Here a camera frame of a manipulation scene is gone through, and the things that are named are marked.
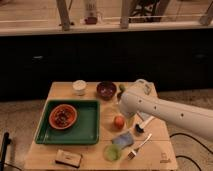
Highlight red orange apple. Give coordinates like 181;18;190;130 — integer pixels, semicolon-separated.
113;116;125;129

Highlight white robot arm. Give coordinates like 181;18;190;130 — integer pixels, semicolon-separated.
118;79;213;141

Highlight white paper cup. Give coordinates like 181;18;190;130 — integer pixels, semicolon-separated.
72;80;87;96

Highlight green plastic cup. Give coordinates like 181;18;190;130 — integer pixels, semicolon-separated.
103;144;121;161

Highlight dark red bowl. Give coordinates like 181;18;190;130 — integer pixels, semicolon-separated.
96;81;117;100

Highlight green cucumber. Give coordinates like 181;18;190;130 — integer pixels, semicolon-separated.
119;84;126;92

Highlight grey cloth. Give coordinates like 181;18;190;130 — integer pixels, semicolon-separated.
137;112;150;121

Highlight green plastic tray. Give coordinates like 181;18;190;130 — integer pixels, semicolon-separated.
35;99;100;145

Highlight orange bowl with food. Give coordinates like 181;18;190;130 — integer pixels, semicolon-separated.
48;104;78;130

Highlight blue sponge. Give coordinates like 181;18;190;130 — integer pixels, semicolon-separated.
112;132;134;149

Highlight silver fork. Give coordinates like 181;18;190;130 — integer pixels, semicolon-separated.
128;133;152;159

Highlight wooden block eraser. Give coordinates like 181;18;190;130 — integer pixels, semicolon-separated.
55;149;82;168

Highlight black stand at left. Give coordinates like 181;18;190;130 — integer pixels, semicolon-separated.
0;132;11;171

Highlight white handled black brush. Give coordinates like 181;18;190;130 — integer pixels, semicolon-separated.
135;116;154;133

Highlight black cable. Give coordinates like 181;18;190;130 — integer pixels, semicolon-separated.
169;132;213;171

